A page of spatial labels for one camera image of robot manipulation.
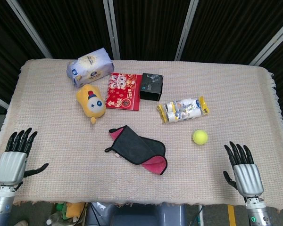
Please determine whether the grey-blue robot torso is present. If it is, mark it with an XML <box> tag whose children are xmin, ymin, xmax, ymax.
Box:
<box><xmin>84</xmin><ymin>202</ymin><xmax>187</xmax><ymax>226</ymax></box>

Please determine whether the black and pink cloth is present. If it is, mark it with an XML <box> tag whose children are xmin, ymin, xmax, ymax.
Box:
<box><xmin>104</xmin><ymin>125</ymin><xmax>168</xmax><ymax>176</ymax></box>

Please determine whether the yellow stuffed toy under table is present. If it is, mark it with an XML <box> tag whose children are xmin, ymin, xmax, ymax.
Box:
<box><xmin>66</xmin><ymin>202</ymin><xmax>85</xmax><ymax>218</ymax></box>

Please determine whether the yellow plush toy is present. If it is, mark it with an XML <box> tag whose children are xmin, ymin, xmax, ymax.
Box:
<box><xmin>75</xmin><ymin>84</ymin><xmax>107</xmax><ymax>125</ymax></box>

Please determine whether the beige woven tablecloth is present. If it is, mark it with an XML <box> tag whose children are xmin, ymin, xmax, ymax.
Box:
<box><xmin>0</xmin><ymin>58</ymin><xmax>283</xmax><ymax>211</ymax></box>

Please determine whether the yellow-green tennis ball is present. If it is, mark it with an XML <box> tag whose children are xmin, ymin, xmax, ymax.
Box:
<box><xmin>191</xmin><ymin>129</ymin><xmax>208</xmax><ymax>145</ymax></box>

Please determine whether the purple tissue pack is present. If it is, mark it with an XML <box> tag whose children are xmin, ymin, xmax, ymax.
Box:
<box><xmin>66</xmin><ymin>48</ymin><xmax>115</xmax><ymax>88</ymax></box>

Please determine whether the red spiral calendar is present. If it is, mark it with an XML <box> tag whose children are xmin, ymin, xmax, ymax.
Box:
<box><xmin>105</xmin><ymin>72</ymin><xmax>143</xmax><ymax>111</ymax></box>

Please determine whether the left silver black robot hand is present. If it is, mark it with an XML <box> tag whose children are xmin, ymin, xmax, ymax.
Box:
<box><xmin>0</xmin><ymin>128</ymin><xmax>50</xmax><ymax>186</ymax></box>

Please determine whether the green toy under table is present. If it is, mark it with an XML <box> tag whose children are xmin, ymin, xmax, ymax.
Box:
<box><xmin>55</xmin><ymin>202</ymin><xmax>68</xmax><ymax>220</ymax></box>

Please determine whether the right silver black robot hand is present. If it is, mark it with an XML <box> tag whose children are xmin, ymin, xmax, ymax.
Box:
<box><xmin>223</xmin><ymin>141</ymin><xmax>265</xmax><ymax>197</ymax></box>

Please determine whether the black cardboard box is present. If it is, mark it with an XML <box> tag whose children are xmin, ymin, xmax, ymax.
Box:
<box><xmin>139</xmin><ymin>73</ymin><xmax>164</xmax><ymax>101</ymax></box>

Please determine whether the white rolls yellow pack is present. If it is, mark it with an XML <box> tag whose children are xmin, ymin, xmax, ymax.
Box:
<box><xmin>156</xmin><ymin>95</ymin><xmax>210</xmax><ymax>124</ymax></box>

